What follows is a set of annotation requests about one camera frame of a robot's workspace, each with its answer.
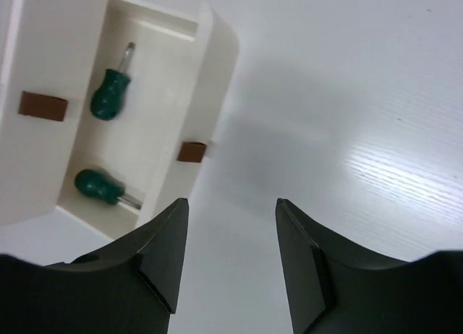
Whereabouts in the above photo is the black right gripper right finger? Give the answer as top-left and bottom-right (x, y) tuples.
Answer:
(276, 199), (462, 333)

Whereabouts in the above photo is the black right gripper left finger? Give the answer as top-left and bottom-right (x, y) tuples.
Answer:
(43, 197), (190, 334)

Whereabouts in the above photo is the green orange screwdriver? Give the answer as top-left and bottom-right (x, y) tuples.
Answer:
(74, 168), (142, 210)

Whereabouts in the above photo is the small green screwdriver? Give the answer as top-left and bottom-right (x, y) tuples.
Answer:
(90, 42), (135, 121)

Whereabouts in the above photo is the white drawer cabinet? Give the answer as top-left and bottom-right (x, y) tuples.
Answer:
(1, 0), (108, 225)

